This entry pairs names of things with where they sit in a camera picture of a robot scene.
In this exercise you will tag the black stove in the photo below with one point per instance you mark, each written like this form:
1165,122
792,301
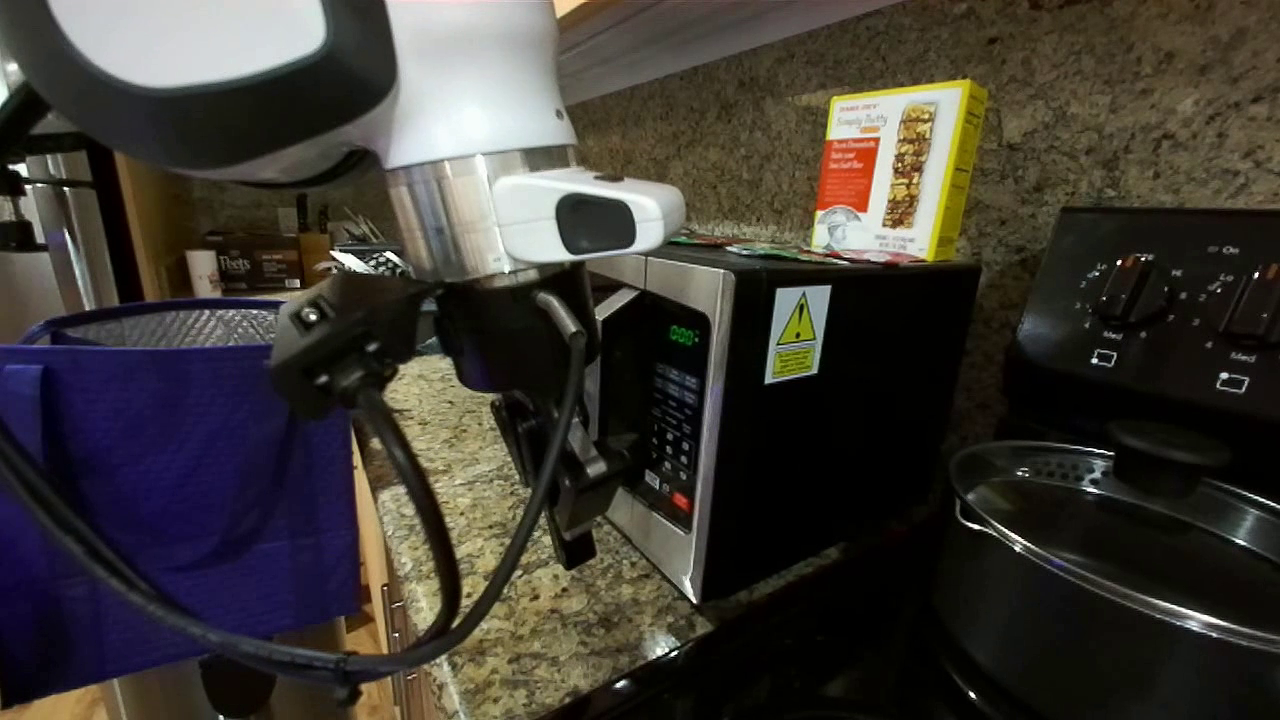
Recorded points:
1161,322

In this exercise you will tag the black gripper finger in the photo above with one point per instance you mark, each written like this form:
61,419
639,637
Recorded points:
516,432
584,484

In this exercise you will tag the black vertical pole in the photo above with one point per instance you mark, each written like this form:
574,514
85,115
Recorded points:
113,227

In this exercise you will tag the black and steel microwave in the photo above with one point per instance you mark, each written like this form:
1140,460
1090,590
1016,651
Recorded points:
801,441

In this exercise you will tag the brown bottle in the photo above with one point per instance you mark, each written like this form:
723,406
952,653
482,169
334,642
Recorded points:
314,252

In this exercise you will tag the white cup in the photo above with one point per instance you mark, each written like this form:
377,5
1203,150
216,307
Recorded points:
200,272

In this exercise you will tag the stainless steel refrigerator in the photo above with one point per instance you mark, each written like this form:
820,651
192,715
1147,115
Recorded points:
40,242

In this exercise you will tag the yellow food box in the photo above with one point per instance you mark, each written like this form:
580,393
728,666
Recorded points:
901,164

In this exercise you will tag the purple fabric bag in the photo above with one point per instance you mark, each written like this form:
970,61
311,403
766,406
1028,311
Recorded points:
160,507

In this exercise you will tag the yellow warning sticker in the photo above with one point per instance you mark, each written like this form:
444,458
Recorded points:
799,334

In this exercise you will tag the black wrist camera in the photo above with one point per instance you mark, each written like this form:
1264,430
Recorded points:
346,334

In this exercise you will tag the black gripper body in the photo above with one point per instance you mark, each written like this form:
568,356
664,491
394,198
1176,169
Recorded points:
514,325

